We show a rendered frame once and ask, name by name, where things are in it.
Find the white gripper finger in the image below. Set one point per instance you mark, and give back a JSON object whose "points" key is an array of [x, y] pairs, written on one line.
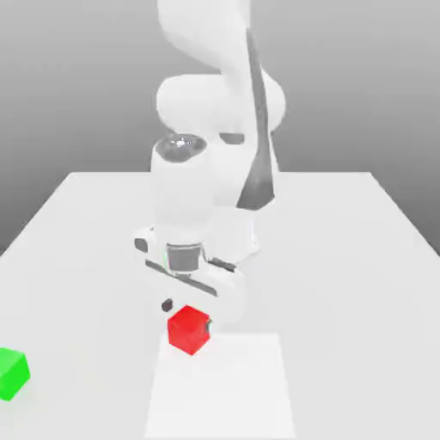
{"points": [[167, 305], [208, 324]]}

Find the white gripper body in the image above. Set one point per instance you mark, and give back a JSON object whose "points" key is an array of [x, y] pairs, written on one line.
{"points": [[225, 288]]}

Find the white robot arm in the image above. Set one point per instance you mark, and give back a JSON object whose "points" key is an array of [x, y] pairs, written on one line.
{"points": [[192, 103]]}

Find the small red cube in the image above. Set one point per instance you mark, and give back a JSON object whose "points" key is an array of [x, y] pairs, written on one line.
{"points": [[187, 330]]}

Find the small green cube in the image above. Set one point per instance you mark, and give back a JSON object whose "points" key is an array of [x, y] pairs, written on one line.
{"points": [[12, 373]]}

